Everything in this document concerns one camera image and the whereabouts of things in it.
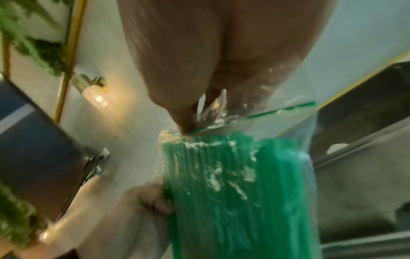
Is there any person's left hand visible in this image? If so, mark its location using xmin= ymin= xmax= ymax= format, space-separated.
xmin=91 ymin=182 xmax=176 ymax=259

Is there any person's right hand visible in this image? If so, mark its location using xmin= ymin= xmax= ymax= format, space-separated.
xmin=117 ymin=0 xmax=337 ymax=134

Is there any clear plastic zip bag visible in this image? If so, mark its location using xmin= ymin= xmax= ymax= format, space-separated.
xmin=158 ymin=101 xmax=323 ymax=259

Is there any bundle of green drinking straws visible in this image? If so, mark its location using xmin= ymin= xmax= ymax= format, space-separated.
xmin=163 ymin=131 xmax=322 ymax=259

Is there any green leafy plant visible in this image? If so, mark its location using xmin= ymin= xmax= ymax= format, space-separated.
xmin=0 ymin=0 xmax=77 ymax=77
xmin=0 ymin=179 xmax=49 ymax=251

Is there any dark framed mirror panel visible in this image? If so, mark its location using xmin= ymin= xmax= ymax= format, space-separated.
xmin=0 ymin=73 xmax=111 ymax=230

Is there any small white object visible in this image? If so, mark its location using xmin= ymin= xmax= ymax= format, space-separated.
xmin=326 ymin=143 xmax=350 ymax=155

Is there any dark metal counter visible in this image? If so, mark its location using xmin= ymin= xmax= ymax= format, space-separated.
xmin=311 ymin=61 xmax=410 ymax=168

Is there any glowing wall lamp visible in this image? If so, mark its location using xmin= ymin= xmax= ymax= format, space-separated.
xmin=71 ymin=74 xmax=111 ymax=110

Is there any yellow metal frame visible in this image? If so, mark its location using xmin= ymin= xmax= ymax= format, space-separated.
xmin=54 ymin=0 xmax=88 ymax=122

